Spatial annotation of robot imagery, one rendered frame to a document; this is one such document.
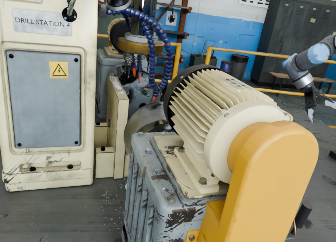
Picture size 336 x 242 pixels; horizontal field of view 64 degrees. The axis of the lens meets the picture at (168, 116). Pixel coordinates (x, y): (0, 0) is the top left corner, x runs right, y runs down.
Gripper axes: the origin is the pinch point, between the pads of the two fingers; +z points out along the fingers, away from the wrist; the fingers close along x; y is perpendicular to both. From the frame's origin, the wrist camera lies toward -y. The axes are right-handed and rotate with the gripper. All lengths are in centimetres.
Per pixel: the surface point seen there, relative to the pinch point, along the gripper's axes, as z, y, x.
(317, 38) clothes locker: -11, 534, 84
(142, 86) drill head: -66, -51, 48
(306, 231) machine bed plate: 16, -64, 8
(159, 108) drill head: -50, -83, 16
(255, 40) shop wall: -84, 486, 181
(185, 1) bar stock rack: -223, 357, 205
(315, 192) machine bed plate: 18.1, -35.8, 10.4
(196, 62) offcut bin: -112, 349, 257
